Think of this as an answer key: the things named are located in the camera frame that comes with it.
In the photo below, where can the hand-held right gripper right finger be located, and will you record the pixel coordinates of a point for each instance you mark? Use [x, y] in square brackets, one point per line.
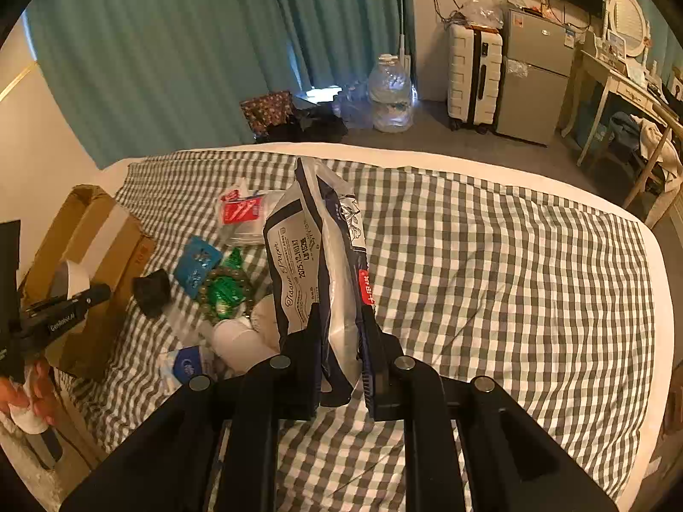
[368, 362]

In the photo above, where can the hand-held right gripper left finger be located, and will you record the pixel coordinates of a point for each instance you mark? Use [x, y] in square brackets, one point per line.
[315, 346]

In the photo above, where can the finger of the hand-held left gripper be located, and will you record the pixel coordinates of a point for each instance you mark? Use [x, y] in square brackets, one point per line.
[93, 294]

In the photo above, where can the brown cardboard box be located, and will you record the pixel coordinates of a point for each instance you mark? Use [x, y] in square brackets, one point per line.
[106, 256]

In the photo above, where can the white and navy tissue pack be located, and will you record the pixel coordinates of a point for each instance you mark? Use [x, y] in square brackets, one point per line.
[299, 256]

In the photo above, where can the green medicine packet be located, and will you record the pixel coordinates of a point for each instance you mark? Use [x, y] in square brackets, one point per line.
[227, 292]

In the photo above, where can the person's left hand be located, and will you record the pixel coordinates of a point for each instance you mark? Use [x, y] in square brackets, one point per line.
[42, 389]

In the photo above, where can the white round container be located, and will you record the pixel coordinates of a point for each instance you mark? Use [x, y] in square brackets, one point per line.
[264, 320]

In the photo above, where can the white paper cup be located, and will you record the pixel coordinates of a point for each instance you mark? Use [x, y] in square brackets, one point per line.
[240, 344]

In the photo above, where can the blue packet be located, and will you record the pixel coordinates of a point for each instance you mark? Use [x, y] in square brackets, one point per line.
[195, 264]

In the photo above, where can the clear plastic bag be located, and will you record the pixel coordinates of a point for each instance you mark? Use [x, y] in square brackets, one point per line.
[245, 234]

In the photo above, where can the grey checked bedsheet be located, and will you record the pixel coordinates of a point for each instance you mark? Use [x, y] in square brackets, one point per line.
[480, 277]

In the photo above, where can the red and white sachet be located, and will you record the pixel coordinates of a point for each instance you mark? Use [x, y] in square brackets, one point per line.
[240, 210]

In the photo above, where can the white bed mattress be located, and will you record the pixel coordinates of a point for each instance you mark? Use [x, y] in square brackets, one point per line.
[453, 159]

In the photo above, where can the black bag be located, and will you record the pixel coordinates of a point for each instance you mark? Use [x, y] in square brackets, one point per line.
[309, 125]

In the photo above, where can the patterned gift bag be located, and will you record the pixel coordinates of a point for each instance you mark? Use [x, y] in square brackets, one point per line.
[267, 112]

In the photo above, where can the blue plastic bag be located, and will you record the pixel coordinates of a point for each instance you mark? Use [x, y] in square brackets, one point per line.
[355, 104]

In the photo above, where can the teal curtain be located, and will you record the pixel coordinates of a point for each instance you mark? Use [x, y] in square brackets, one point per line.
[160, 53]
[341, 16]

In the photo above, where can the large clear water jug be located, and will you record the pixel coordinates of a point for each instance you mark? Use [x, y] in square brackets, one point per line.
[390, 96]

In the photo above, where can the white suitcase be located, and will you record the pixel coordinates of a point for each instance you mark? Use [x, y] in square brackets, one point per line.
[475, 74]

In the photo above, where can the silver mini fridge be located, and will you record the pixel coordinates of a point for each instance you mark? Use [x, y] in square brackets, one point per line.
[533, 90]

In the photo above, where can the white thin pole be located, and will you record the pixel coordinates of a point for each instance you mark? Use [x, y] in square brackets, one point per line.
[404, 26]

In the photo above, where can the wooden chair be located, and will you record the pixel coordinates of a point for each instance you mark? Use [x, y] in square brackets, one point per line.
[659, 170]

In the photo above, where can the clothes pile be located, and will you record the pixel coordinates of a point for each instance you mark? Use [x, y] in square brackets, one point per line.
[653, 138]

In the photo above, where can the crumpled clear plastic wrap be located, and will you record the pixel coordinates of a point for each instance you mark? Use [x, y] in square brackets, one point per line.
[480, 13]

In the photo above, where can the cream vanity desk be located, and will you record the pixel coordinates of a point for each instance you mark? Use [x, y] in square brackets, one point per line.
[613, 77]

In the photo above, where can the white oval mirror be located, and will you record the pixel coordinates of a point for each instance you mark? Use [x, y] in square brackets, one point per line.
[629, 18]

